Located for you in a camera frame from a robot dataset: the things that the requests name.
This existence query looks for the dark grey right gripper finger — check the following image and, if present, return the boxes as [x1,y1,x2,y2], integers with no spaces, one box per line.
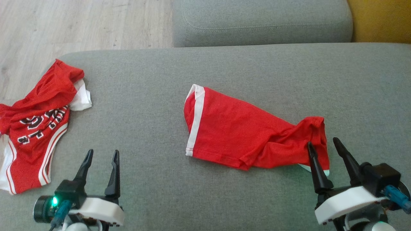
[307,141,335,194]
[333,137,365,187]

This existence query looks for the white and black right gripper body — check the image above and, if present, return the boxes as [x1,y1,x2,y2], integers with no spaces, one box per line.
[314,185,386,226]

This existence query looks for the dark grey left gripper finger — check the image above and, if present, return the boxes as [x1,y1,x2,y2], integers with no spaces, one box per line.
[104,150,121,198]
[74,149,94,185]

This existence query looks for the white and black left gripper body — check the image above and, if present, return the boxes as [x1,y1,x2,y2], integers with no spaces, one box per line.
[33,192,125,227]

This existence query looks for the red basketball jersey with number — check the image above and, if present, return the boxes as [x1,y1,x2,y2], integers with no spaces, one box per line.
[0,59,92,195]

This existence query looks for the red shorts with white trim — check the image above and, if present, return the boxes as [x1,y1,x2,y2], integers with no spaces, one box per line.
[184,84,330,177]

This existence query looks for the grey fabric sofa seat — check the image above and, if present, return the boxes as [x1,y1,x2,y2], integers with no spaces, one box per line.
[0,43,411,231]

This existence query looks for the mustard yellow cushion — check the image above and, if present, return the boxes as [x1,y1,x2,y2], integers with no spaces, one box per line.
[347,0,411,44]

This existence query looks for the grey fabric sofa cushion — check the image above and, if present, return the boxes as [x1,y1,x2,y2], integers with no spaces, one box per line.
[172,0,354,48]

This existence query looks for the black left cable, blue plug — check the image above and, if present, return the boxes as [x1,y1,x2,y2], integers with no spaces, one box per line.
[48,200,73,231]

